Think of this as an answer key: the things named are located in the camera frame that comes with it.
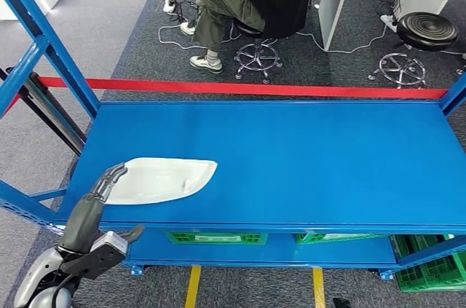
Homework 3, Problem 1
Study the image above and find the green plastic crate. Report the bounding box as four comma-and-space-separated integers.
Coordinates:
390, 234, 466, 293
166, 232, 268, 246
295, 233, 387, 246

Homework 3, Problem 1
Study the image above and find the red barrier belt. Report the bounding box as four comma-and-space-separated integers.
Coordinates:
7, 76, 448, 114

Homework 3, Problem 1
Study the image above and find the black round stool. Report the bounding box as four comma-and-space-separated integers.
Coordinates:
368, 11, 459, 90
233, 18, 283, 85

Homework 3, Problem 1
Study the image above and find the blue metal shelf rack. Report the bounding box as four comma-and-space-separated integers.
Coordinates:
0, 0, 466, 282

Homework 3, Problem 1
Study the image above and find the chrome belt stanchion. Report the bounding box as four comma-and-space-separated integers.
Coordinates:
0, 66, 87, 157

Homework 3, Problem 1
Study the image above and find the yellow floor tape square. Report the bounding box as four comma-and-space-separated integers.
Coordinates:
184, 266, 326, 308

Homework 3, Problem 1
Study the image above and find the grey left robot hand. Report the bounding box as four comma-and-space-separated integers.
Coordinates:
57, 162, 146, 255

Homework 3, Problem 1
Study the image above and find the white curved plastic part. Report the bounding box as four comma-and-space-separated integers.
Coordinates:
103, 157, 218, 206

